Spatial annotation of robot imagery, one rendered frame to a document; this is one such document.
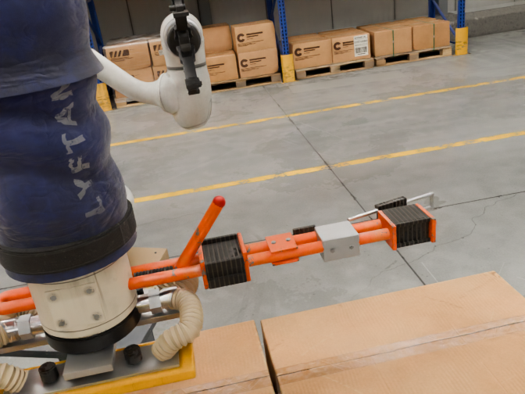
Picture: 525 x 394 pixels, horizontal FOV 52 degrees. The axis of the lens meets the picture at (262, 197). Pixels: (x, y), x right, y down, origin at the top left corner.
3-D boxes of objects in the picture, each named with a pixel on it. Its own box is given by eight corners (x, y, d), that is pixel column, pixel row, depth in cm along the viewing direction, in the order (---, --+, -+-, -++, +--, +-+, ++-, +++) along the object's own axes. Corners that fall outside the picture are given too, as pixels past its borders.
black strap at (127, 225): (-18, 288, 81) (-27, 265, 79) (18, 223, 102) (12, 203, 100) (133, 259, 84) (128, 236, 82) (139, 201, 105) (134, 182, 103)
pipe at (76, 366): (-19, 399, 87) (-31, 370, 85) (18, 309, 110) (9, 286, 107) (192, 353, 91) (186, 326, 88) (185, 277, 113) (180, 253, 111)
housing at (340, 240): (324, 263, 99) (323, 241, 97) (315, 246, 105) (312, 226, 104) (361, 256, 100) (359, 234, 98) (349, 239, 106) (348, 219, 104)
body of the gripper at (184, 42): (196, 17, 124) (198, 20, 115) (202, 55, 127) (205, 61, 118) (163, 22, 123) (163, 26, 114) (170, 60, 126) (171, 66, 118)
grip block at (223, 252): (205, 292, 95) (199, 263, 93) (201, 265, 104) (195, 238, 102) (251, 283, 96) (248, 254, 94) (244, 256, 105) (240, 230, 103)
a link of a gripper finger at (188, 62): (176, 44, 119) (176, 49, 120) (183, 85, 114) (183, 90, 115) (193, 42, 119) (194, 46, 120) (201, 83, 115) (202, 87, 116)
